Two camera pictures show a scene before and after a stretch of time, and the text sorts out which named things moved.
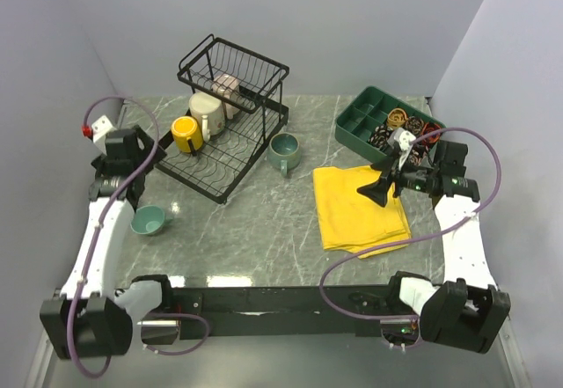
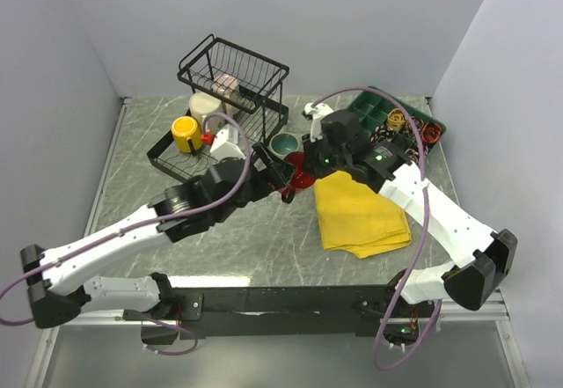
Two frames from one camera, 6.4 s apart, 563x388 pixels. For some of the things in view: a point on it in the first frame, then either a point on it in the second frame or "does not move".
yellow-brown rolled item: (397, 118) does not move
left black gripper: (149, 146) to (274, 177)
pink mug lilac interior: (226, 86) does not move
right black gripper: (378, 190) to (311, 164)
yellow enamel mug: (186, 127) does not move
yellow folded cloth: (353, 221) does not move
